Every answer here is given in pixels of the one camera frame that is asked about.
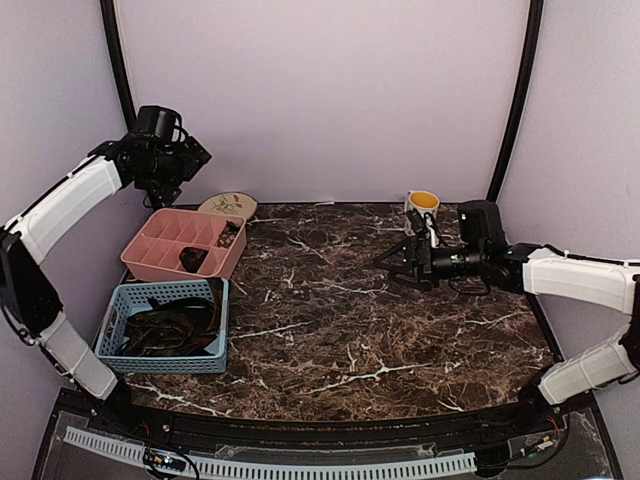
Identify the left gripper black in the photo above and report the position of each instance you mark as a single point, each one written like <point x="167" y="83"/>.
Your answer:
<point x="192" y="162"/>

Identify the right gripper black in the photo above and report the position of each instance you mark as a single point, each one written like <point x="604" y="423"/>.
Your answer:
<point x="419" y="254"/>

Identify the brown red patterned tie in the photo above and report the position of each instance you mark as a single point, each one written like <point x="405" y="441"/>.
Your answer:
<point x="192" y="258"/>

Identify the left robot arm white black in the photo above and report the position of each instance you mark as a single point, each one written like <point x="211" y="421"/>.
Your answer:
<point x="30" y="301"/>

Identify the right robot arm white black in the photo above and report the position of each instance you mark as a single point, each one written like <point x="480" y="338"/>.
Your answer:
<point x="526" y="268"/>

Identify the white mug yellow inside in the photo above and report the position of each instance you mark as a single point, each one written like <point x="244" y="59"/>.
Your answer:
<point x="426" y="203"/>

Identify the pink divided organizer tray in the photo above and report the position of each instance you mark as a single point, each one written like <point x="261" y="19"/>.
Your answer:
<point x="153" y="254"/>

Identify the beige floral plate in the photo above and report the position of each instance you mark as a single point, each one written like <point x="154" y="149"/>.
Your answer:
<point x="230" y="203"/>

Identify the rolled tie in tray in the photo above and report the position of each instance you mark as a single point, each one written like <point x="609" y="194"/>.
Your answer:
<point x="228" y="234"/>

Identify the blue perforated plastic basket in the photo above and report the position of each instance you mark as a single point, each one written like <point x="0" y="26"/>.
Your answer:
<point x="132" y="298"/>

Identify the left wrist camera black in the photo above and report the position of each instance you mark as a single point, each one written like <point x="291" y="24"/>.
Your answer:
<point x="156" y="123"/>

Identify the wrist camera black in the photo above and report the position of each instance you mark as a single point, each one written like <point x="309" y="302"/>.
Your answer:
<point x="156" y="123"/>
<point x="481" y="227"/>

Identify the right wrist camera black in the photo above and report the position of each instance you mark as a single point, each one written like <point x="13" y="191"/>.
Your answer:
<point x="481" y="227"/>

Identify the left black frame post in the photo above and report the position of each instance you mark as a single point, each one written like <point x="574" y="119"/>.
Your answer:
<point x="116" y="56"/>

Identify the black frame post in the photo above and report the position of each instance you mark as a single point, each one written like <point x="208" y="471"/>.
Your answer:
<point x="116" y="56"/>
<point x="525" y="70"/>

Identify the black front rail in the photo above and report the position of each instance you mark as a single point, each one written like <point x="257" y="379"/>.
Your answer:
<point x="486" y="428"/>

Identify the white slotted cable duct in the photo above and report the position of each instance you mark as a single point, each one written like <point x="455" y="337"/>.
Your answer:
<point x="165" y="463"/>

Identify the right black frame post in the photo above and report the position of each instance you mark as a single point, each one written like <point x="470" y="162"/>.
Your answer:
<point x="525" y="70"/>

